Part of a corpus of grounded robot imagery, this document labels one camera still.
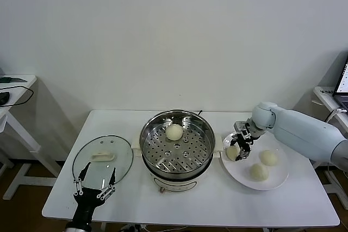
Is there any stainless steel steamer pot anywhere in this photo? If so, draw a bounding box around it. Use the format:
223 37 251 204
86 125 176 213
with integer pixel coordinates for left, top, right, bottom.
131 133 224 195

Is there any white round plate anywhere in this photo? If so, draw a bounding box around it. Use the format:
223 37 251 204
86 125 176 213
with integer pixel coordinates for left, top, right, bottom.
220 130 289 191

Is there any flat green desk item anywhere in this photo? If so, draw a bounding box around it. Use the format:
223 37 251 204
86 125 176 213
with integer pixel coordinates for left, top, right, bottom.
0 76 28 83

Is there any thin black desk cable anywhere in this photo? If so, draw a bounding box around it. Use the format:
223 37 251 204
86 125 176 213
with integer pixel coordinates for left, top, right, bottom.
0 85 35 108

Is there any white side desk with laptop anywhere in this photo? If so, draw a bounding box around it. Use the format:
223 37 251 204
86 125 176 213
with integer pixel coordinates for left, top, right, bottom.
311 86 348 195

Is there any stainless steel steamer basket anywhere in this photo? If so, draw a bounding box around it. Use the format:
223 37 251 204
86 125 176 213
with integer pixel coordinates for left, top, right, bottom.
139 109 215 180

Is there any open laptop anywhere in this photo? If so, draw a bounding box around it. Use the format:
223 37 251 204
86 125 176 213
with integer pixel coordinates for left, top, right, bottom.
331 55 348 113

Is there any white steamed baozi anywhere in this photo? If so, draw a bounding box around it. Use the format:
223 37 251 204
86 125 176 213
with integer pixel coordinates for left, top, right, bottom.
225 146 240 161
165 123 183 141
249 163 269 181
259 149 278 166

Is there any round glass lid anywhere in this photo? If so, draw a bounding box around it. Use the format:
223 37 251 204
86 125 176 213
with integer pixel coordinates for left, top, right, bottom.
71 134 134 191

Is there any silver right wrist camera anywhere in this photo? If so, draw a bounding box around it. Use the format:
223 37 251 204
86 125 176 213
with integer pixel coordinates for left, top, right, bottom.
233 120 253 138

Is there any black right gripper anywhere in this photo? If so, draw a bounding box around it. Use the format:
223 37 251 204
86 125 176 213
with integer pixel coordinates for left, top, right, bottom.
229 133 258 162

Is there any white power strip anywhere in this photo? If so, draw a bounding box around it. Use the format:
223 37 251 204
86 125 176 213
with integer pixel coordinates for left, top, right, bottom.
121 223 149 232

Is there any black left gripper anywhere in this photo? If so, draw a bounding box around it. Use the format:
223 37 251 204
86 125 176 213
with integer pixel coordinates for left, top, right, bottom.
72 162 117 223

